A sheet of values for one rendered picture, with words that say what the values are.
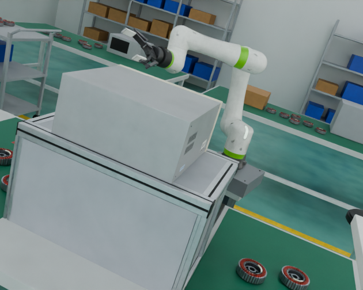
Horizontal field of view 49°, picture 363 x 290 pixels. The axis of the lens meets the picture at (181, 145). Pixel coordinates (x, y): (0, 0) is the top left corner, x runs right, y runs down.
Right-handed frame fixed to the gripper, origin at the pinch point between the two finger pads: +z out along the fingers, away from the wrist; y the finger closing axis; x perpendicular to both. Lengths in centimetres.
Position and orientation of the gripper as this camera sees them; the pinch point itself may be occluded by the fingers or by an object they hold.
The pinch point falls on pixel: (130, 44)
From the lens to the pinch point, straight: 177.1
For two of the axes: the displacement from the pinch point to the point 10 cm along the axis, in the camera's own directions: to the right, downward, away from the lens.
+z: -5.1, -0.5, -8.6
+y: -3.7, -8.9, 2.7
